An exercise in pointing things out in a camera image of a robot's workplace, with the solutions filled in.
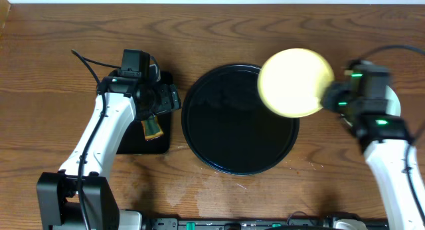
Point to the round black tray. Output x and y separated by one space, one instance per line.
228 127

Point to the yellow plate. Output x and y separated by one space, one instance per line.
292 82

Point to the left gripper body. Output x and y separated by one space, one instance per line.
169 98

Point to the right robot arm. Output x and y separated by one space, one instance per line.
390 153

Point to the black rectangular tray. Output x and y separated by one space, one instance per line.
134 142

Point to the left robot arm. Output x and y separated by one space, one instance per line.
78 196

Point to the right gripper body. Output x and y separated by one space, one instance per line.
337 100

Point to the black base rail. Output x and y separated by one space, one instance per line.
297 223

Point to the green and orange sponge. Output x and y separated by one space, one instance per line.
151 128

